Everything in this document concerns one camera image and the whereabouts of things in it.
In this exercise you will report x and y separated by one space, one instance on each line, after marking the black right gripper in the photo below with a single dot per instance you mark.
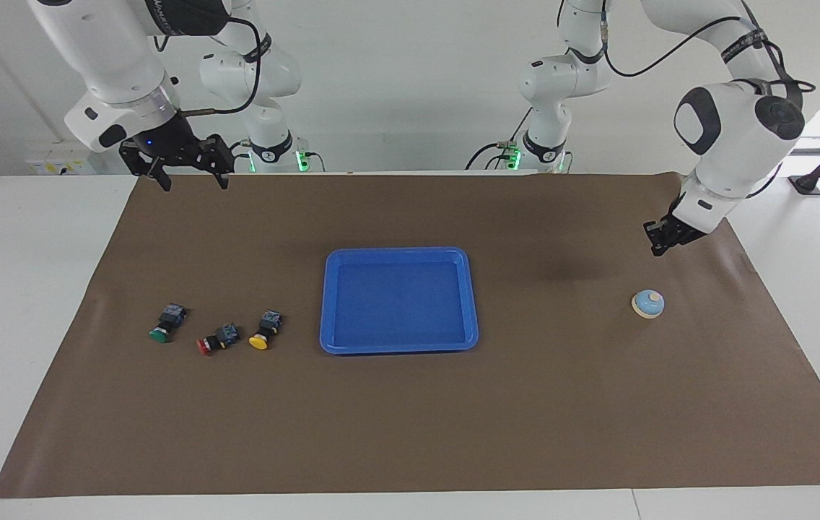
172 144

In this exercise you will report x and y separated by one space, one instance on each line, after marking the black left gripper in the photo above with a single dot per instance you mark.
681 231

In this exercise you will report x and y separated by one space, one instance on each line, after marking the blue service bell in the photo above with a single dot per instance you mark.
648 303

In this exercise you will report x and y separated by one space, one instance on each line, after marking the green push button switch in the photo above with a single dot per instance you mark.
167 321

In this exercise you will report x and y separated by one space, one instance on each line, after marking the red push button switch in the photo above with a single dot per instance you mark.
216 340

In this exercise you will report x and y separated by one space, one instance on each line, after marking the yellow push button switch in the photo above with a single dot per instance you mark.
265 331

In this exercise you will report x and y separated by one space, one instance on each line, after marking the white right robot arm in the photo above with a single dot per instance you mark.
121 65

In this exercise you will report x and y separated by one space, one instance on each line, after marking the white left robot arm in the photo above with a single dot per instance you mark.
735 130

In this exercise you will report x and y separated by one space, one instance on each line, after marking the blue plastic tray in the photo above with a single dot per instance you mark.
399 303

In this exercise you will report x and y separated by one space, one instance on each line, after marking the brown table mat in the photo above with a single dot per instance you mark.
410 419

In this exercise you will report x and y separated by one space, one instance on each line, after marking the white wall socket box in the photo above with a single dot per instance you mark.
60 159

